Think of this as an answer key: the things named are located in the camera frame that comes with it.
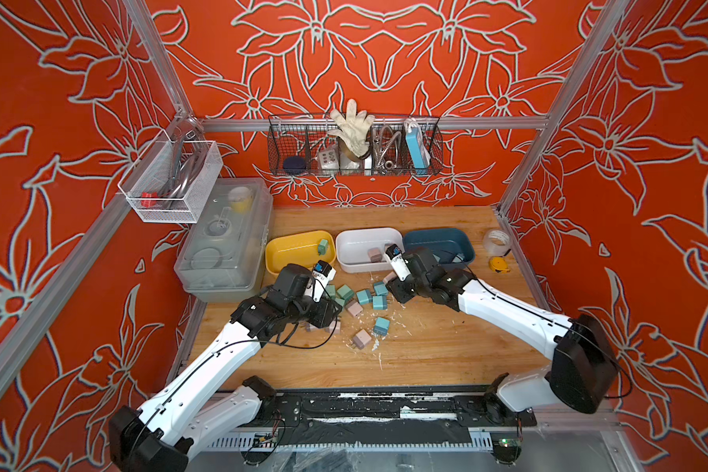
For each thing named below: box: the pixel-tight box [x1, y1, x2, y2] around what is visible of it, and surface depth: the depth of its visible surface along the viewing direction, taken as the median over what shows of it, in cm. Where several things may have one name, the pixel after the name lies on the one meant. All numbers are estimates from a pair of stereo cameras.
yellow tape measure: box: [488, 256, 511, 274], surface depth 102 cm
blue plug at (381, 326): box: [373, 316, 391, 337], surface depth 87 cm
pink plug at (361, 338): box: [353, 328, 372, 350], surface depth 85 cm
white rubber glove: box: [327, 98, 376, 158], surface depth 92 cm
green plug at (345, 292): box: [336, 284, 355, 301], surface depth 94 cm
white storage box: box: [335, 227, 406, 274], surface depth 107 cm
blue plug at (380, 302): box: [371, 295, 388, 311], surface depth 92 cm
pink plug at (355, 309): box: [348, 301, 363, 317], surface depth 92 cm
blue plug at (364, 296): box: [355, 289, 372, 305], surface depth 94 cm
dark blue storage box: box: [403, 228, 475, 267], surface depth 108 cm
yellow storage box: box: [264, 231, 337, 275], surface depth 106 cm
